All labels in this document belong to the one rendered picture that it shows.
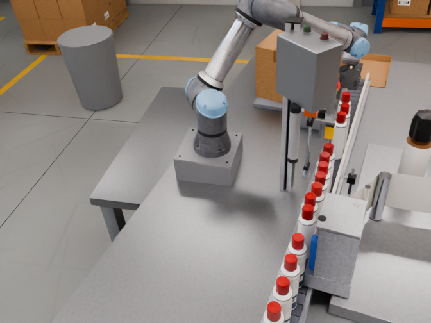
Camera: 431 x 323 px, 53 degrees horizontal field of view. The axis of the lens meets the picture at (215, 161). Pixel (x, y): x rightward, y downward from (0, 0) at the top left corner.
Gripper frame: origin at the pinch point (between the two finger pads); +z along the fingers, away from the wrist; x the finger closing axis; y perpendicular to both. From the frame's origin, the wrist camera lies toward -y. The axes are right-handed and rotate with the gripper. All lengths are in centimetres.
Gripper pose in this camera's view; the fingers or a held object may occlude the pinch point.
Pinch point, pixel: (335, 106)
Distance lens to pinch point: 195.4
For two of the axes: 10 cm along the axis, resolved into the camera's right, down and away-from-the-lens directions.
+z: -1.8, 9.6, 2.0
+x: 3.2, -1.3, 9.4
